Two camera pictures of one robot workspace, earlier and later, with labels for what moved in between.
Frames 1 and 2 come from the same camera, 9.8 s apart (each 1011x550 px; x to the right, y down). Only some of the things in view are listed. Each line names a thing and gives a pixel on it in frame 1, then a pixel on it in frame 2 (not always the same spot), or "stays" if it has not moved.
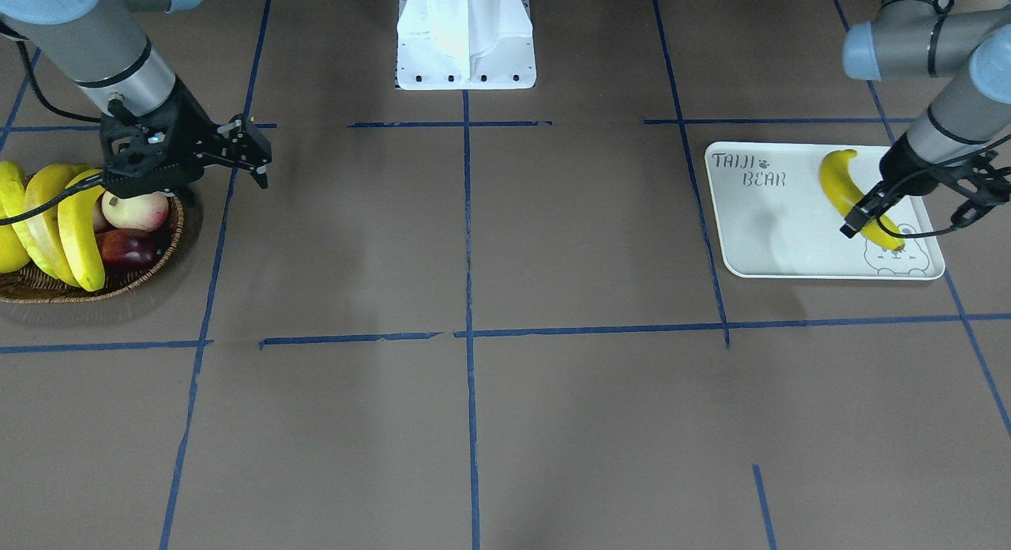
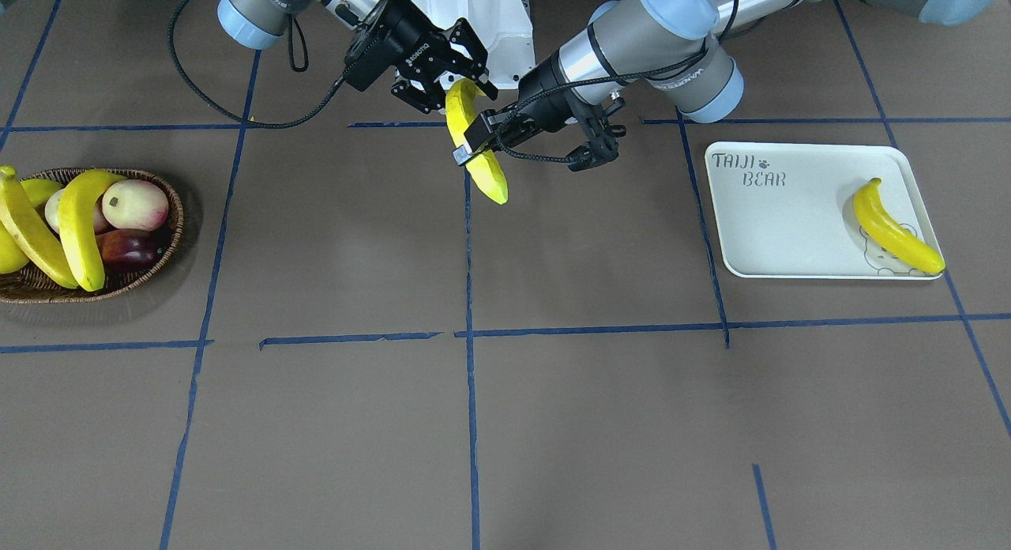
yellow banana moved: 841,185 to 877,220
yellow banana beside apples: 80,231 stays
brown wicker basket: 28,286 stays
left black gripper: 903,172 to 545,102
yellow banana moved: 13,200 stays
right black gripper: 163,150 to 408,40
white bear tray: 776,220 stays
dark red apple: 128,248 stays
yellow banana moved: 45,183 to 484,166
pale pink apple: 141,212 stays
